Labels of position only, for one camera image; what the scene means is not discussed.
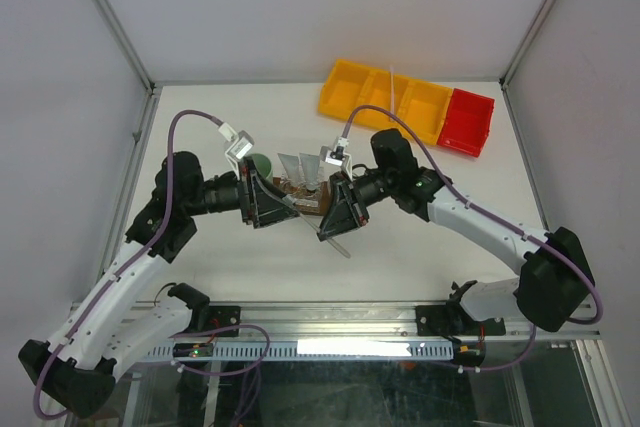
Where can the yellow bin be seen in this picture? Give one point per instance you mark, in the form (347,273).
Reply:
(376,92)
(423,108)
(342,89)

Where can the pink toothbrush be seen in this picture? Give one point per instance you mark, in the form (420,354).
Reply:
(392,91)

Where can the aluminium corner post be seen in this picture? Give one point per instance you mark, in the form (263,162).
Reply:
(123,41)
(535,27)

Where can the yellow bin right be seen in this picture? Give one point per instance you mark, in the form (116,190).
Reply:
(423,108)

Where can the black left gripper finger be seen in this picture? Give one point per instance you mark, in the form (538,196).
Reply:
(272,209)
(264,192)

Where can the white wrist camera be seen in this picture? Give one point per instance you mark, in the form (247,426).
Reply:
(337,155)
(237,145)

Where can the red plastic bin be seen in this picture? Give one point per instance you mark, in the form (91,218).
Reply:
(467,124)

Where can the yellow bin left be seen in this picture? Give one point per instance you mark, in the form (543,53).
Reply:
(342,89)

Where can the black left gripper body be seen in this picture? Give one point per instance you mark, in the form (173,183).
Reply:
(230,195)

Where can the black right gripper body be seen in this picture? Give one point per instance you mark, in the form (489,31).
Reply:
(369,189)

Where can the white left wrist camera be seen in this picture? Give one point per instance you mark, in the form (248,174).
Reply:
(237,145)

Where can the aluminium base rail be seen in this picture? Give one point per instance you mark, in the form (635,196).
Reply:
(371,320)

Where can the left aluminium corner post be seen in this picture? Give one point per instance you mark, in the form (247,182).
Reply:
(123,41)

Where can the right aluminium corner post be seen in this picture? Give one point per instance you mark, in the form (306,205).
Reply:
(535,27)

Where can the brown oval wooden tray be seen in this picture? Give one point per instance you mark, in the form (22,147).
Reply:
(314,203)

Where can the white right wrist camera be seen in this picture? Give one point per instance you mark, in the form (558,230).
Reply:
(337,155)

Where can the yellow bin middle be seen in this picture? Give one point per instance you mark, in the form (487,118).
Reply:
(376,92)

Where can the white slotted cable duct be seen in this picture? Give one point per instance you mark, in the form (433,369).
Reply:
(306,350)

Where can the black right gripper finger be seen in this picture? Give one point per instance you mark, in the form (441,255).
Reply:
(340,216)
(361,216)

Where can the green plastic cup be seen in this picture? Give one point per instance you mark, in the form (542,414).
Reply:
(263,166)

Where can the clear acrylic toothbrush holder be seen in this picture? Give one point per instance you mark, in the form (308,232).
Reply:
(309,202)

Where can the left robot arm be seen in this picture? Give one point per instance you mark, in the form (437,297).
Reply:
(79,364)

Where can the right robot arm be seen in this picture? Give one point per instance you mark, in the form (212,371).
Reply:
(552,275)

